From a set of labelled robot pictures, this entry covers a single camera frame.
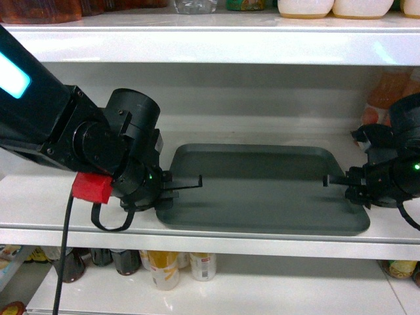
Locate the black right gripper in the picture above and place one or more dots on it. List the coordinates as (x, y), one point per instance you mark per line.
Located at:
(372, 185)

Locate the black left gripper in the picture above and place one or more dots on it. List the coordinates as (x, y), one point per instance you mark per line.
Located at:
(141, 185)

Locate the grey rectangular serving tray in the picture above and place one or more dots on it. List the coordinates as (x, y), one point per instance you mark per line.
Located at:
(261, 189)

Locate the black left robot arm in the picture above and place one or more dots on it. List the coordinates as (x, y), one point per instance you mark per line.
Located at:
(114, 150)

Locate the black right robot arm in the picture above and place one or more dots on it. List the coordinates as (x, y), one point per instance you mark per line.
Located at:
(391, 175)

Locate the yellow white drink can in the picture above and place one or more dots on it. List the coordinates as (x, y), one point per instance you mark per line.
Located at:
(164, 269)

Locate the white labelled drink can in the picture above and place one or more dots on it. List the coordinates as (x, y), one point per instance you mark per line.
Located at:
(203, 266)

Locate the dark tea bottle right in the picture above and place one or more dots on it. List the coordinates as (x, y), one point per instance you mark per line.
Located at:
(127, 261)

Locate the dark tea bottle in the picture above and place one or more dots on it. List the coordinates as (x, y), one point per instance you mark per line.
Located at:
(74, 267)
(127, 261)

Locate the orange juice bottle back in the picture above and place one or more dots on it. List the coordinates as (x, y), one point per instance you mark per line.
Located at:
(388, 90)

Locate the white metal store shelf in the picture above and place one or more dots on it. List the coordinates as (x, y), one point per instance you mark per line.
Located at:
(243, 78)

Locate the dark tea bottle left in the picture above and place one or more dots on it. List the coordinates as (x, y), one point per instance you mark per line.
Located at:
(74, 267)

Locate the white jug right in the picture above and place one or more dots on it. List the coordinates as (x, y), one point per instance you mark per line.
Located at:
(361, 9)

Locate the white jug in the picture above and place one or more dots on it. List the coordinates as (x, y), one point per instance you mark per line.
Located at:
(304, 9)
(361, 9)

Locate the white jug left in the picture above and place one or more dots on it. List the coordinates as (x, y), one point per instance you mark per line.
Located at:
(304, 9)

